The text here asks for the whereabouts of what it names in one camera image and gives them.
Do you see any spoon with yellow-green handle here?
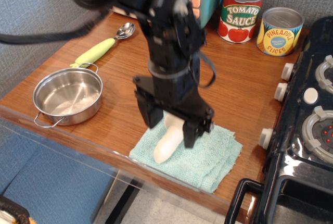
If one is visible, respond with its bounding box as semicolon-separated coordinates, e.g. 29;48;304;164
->
70;22;136;68

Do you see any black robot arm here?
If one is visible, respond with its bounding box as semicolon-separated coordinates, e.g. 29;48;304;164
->
74;0;214;148

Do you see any tomato sauce can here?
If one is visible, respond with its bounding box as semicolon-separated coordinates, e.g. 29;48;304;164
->
218;0;263;43

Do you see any pineapple slices can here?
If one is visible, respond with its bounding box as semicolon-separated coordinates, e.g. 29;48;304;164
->
257;7;305;57

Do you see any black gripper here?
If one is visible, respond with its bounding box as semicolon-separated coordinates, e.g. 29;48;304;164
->
133;57;215;148

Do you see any light blue folded towel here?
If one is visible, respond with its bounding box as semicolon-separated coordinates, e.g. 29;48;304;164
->
129;113;242;193

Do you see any small steel pan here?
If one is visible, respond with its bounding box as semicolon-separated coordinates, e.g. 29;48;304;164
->
32;63;103;129

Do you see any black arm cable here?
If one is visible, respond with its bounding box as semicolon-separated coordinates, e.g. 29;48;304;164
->
0;7;217;89

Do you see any orange and black object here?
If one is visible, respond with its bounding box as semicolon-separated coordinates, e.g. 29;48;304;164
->
1;195;36;224

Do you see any black toy stove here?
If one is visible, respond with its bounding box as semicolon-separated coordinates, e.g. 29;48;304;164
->
225;16;332;223

